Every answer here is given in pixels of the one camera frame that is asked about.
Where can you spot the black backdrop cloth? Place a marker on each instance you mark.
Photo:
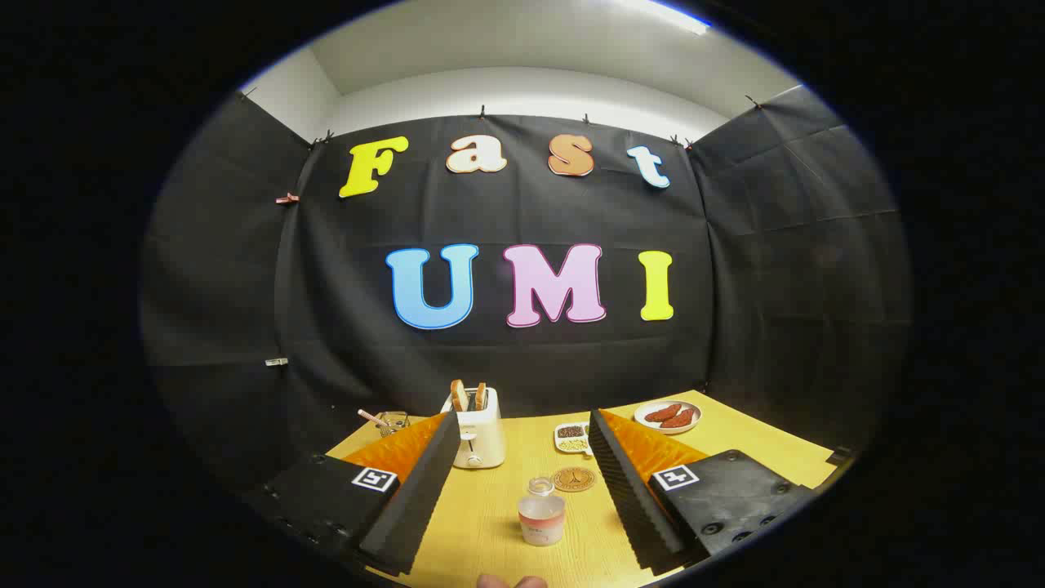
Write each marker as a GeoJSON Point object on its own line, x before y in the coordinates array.
{"type": "Point", "coordinates": [522, 367]}

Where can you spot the white divided dish with beans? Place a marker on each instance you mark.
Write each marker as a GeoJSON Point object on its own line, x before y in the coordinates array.
{"type": "Point", "coordinates": [572, 438]}

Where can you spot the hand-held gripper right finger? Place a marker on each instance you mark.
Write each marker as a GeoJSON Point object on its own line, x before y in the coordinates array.
{"type": "Point", "coordinates": [629, 498]}

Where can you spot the wooden table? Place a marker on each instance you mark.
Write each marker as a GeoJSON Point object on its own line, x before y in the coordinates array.
{"type": "Point", "coordinates": [490, 523]}

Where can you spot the white toaster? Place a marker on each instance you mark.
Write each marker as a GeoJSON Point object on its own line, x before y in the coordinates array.
{"type": "Point", "coordinates": [479, 441]}

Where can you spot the pink striped straw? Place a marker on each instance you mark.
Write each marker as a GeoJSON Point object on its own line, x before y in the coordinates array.
{"type": "Point", "coordinates": [371, 417]}

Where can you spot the clear juice bottle pink label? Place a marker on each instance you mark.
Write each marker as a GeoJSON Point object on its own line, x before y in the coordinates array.
{"type": "Point", "coordinates": [540, 518]}

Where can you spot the toast bread slice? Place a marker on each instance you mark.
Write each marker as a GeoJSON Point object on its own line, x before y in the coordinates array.
{"type": "Point", "coordinates": [481, 396]}
{"type": "Point", "coordinates": [460, 396]}

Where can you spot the white round plate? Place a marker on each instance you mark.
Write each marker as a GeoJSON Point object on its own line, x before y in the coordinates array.
{"type": "Point", "coordinates": [690, 425]}

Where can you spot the round brown coaster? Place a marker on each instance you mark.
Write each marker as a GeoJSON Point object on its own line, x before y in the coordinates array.
{"type": "Point", "coordinates": [574, 479]}

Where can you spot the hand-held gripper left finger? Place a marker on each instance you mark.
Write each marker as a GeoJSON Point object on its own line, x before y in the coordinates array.
{"type": "Point", "coordinates": [416, 498]}

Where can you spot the red sausage piece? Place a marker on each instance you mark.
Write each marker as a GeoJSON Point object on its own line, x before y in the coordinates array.
{"type": "Point", "coordinates": [678, 420]}
{"type": "Point", "coordinates": [663, 412]}

